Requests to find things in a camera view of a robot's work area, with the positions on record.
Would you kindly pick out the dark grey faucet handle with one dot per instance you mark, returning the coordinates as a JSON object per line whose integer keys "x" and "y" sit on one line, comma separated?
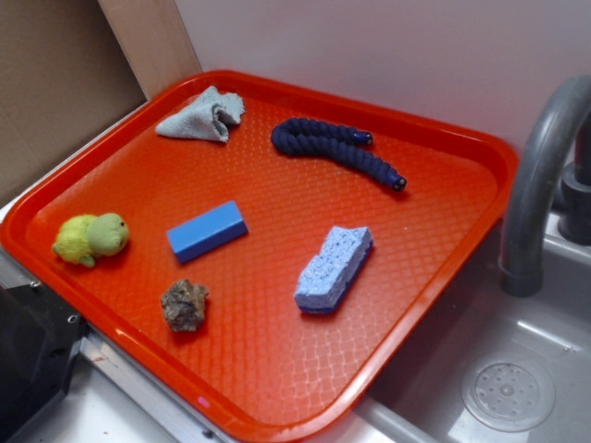
{"x": 574, "y": 223}

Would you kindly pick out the grey toy faucet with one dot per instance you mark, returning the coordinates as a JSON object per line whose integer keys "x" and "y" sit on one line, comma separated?
{"x": 537, "y": 186}

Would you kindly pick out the blue sponge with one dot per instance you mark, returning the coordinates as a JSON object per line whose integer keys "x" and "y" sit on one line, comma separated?
{"x": 324, "y": 282}

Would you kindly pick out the green plush turtle toy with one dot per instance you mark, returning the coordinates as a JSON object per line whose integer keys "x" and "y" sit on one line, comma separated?
{"x": 83, "y": 239}

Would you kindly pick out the light blue folded cloth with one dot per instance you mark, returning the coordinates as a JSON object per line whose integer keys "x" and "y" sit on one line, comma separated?
{"x": 208, "y": 117}

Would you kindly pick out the brown rock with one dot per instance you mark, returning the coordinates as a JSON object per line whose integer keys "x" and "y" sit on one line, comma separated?
{"x": 184, "y": 306}

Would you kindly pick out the grey toy sink basin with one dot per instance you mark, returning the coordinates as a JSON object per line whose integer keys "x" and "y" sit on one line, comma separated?
{"x": 417, "y": 397}

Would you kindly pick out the orange plastic tray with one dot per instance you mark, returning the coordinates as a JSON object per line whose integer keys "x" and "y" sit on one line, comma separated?
{"x": 300, "y": 163}

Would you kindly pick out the brown cardboard panel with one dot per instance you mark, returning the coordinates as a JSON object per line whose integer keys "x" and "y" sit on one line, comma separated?
{"x": 64, "y": 79}

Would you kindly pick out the sink drain strainer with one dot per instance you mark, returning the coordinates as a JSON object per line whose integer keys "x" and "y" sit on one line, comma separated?
{"x": 507, "y": 393}

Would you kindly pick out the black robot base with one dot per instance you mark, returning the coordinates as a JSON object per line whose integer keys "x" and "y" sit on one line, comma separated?
{"x": 40, "y": 340}

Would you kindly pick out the wooden board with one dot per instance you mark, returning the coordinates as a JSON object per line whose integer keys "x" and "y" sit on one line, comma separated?
{"x": 154, "y": 40}

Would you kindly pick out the blue rectangular block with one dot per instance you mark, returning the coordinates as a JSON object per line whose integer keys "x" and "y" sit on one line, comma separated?
{"x": 208, "y": 231}

